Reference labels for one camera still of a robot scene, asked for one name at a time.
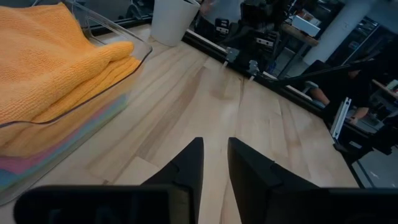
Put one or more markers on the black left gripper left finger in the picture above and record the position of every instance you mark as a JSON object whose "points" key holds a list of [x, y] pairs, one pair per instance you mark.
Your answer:
{"points": [[180, 180]]}

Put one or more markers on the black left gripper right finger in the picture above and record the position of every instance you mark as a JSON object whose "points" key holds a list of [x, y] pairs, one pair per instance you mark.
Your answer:
{"points": [[258, 186]]}

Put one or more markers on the silver aluminium profile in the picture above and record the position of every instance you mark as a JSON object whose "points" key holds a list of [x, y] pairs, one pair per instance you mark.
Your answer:
{"points": [[340, 118]]}

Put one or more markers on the person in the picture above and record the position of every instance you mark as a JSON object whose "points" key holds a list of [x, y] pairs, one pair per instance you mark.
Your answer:
{"points": [[318, 96]]}

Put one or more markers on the clear plastic bin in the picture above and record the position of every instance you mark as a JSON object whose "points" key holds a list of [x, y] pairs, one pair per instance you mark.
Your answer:
{"points": [[136, 43]]}

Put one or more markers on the wooden desk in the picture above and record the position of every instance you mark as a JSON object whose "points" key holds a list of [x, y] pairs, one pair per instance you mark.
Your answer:
{"points": [[298, 36]]}

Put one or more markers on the white plant pot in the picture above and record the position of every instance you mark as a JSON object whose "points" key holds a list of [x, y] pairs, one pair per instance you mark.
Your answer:
{"points": [[172, 21]]}

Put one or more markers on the white box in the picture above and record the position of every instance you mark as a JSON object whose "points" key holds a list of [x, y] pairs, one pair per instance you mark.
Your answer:
{"points": [[306, 26]]}

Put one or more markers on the white round column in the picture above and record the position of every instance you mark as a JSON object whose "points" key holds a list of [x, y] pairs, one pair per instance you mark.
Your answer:
{"points": [[342, 25]]}

